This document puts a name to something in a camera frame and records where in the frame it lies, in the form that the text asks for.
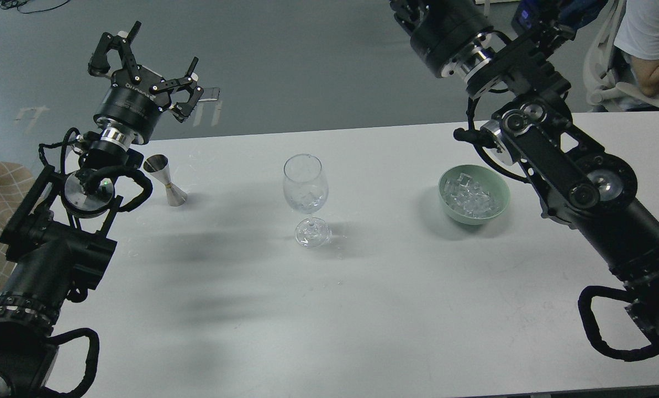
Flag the white office chair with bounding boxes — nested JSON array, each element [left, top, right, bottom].
[[583, 1, 659, 112]]

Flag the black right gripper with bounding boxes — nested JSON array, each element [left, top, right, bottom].
[[389, 0, 493, 78]]

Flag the steel cocktail jigger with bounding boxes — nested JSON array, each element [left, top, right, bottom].
[[143, 154, 188, 207]]

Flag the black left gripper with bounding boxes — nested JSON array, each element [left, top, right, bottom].
[[87, 21, 204, 145]]

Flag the clear wine glass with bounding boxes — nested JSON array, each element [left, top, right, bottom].
[[283, 153, 332, 249]]

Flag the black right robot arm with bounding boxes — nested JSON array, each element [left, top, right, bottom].
[[389, 1, 659, 362]]

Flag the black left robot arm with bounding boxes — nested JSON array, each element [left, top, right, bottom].
[[0, 21, 204, 397]]

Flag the black floor cables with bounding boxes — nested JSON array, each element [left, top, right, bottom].
[[0, 0, 71, 23]]

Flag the green bowl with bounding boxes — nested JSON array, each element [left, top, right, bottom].
[[437, 164, 511, 226]]

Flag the seated person white shirt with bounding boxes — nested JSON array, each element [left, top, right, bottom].
[[614, 1, 659, 98]]

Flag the clear ice cubes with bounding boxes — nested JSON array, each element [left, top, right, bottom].
[[442, 173, 503, 219]]

